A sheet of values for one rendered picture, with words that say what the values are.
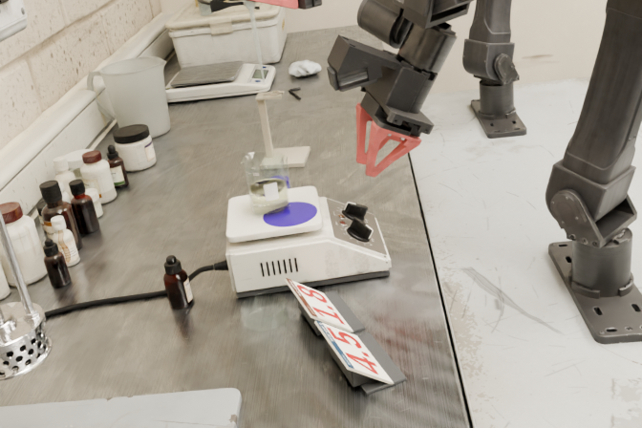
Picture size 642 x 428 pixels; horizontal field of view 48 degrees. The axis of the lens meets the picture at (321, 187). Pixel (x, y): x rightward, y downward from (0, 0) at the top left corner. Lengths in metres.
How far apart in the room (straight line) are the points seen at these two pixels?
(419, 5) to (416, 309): 0.35
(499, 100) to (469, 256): 0.49
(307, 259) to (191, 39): 1.21
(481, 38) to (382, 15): 0.45
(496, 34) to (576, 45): 1.18
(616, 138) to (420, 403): 0.33
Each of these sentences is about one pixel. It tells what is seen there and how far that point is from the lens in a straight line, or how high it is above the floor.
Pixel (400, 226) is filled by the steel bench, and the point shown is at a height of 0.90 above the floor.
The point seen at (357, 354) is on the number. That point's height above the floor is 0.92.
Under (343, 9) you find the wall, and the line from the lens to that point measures 2.36.
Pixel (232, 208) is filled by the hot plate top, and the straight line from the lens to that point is 0.95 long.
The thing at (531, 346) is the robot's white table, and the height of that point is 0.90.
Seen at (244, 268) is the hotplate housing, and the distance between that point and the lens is 0.90.
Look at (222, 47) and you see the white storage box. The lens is 2.01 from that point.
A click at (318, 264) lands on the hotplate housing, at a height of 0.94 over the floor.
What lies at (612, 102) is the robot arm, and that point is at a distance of 0.77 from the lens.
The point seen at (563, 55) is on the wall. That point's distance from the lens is 2.50.
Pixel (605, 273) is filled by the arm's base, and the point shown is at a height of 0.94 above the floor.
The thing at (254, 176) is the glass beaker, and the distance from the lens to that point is 0.89.
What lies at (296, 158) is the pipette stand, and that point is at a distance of 1.30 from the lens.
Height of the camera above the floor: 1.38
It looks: 24 degrees down
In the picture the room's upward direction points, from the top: 8 degrees counter-clockwise
